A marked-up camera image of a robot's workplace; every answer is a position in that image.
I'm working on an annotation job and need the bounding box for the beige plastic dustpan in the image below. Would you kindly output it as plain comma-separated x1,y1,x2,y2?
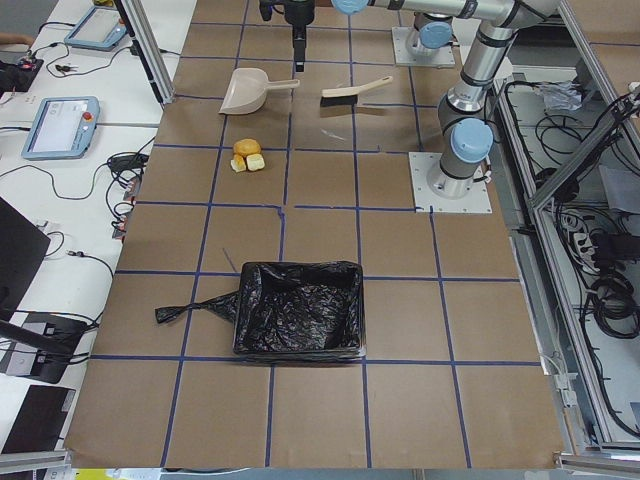
219,68,300,115

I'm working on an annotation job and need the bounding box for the beige hand brush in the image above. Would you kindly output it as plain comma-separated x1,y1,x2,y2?
320,76,393,107

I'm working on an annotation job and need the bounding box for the round orange bread bun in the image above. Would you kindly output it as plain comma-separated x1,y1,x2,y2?
233,138,262,157

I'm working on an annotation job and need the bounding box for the orange yellow bread piece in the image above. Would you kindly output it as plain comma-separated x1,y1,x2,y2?
230,154,247,173

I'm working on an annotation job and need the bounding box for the bin with black bag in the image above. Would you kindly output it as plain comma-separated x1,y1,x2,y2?
155,261,366,363

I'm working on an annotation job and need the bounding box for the far teach pendant tablet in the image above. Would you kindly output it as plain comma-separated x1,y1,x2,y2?
64,6,127,51

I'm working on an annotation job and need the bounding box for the teach pendant tablet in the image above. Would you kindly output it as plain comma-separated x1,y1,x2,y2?
64,6,127,51
21,96,100,160

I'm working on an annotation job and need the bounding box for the near teach pendant tablet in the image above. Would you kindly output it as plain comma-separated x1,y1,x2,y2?
21,96,100,160

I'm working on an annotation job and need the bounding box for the black monitor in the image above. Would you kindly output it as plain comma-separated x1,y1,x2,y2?
0,199,50,321

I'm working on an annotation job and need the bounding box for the black monitor stand base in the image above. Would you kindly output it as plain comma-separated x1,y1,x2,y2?
1,313,89,384

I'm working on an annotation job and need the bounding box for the aluminium frame post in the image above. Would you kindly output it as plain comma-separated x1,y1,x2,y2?
114,0,175,106

